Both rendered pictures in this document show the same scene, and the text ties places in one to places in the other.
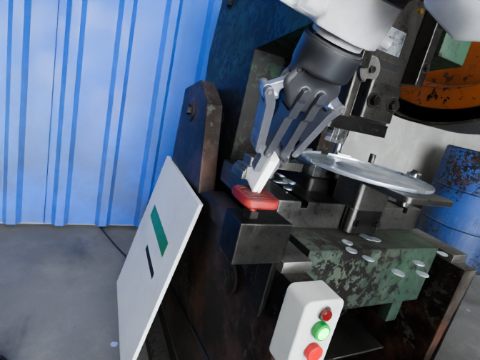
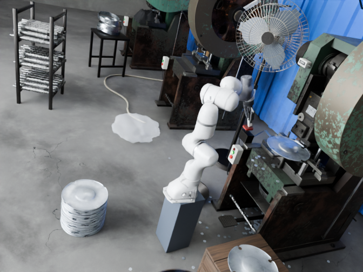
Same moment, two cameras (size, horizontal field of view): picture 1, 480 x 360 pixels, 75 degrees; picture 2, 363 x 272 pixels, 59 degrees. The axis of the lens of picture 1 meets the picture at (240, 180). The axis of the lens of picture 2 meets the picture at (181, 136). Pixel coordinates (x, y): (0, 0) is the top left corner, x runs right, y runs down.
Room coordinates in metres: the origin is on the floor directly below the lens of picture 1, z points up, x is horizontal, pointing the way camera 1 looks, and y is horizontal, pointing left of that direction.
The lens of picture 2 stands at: (0.00, -2.14, 1.76)
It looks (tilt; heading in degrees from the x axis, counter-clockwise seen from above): 30 degrees down; 90
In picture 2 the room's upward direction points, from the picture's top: 15 degrees clockwise
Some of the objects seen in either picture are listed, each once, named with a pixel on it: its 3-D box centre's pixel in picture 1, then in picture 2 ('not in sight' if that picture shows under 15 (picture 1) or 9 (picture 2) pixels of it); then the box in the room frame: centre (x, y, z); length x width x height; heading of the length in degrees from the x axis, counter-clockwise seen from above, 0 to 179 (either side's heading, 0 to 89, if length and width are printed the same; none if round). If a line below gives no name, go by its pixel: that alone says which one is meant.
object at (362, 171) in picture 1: (363, 169); (288, 148); (0.71, -0.27, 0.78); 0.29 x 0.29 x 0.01
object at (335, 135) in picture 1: (337, 135); not in sight; (0.82, -0.22, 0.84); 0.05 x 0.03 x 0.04; 118
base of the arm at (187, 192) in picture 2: not in sight; (183, 184); (0.10, -0.60, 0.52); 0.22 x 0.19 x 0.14; 35
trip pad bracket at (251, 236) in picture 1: (248, 263); (243, 142); (0.48, -0.05, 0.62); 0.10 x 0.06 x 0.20; 118
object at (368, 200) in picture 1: (371, 204); (279, 156); (0.67, -0.29, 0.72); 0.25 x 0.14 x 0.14; 28
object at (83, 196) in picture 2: not in sight; (85, 194); (-0.50, -0.61, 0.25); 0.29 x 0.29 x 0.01
